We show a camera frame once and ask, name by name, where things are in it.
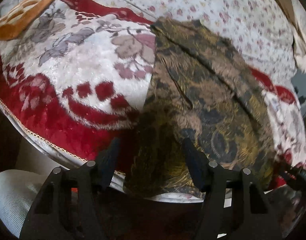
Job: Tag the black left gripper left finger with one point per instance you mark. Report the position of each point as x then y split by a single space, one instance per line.
66 206

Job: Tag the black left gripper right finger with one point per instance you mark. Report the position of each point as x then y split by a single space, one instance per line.
234 206

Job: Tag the brown gold floral garment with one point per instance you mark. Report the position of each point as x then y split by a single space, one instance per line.
203 90

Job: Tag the red white plush blanket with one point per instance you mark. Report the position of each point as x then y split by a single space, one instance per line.
79 74

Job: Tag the white floral quilt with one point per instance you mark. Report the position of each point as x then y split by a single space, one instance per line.
258 29

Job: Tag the orange checkered cushion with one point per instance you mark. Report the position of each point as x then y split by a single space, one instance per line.
19 18

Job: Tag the beige curtain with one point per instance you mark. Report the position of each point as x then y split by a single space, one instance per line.
296 15

